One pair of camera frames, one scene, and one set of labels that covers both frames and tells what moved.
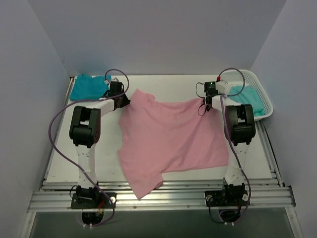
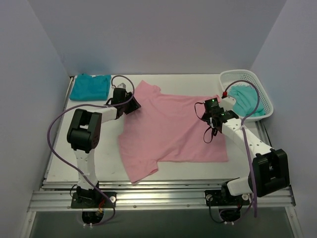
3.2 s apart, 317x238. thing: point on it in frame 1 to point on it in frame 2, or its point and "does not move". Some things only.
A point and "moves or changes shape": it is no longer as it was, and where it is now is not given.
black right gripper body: x=208 y=100 to x=206 y=116
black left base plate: x=93 y=200 does not move
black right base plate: x=227 y=198 does not move
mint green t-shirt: x=249 y=96 does not move
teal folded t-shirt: x=88 y=87 does not move
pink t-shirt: x=159 y=138 moves or changes shape
